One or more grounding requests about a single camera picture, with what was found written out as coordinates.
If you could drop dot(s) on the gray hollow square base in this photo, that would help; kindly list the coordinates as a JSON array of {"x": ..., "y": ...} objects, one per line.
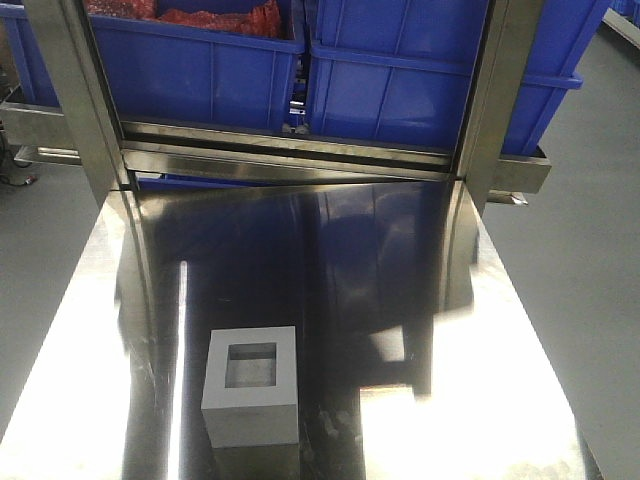
[{"x": 250, "y": 393}]

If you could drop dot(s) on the blue bin right on rack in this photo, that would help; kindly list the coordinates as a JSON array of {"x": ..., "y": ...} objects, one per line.
[{"x": 400, "y": 71}]

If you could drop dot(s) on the blue bin with red contents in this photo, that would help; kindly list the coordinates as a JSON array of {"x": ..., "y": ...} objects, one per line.
[{"x": 175, "y": 72}]

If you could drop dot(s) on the blue bin far left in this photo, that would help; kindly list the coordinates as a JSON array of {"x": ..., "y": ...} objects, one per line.
[{"x": 32, "y": 72}]

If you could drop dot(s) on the red mesh bag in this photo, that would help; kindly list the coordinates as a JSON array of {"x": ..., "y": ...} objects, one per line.
[{"x": 262, "y": 20}]

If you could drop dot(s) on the stainless steel rack frame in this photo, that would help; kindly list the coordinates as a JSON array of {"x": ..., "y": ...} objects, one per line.
[{"x": 85, "y": 129}]

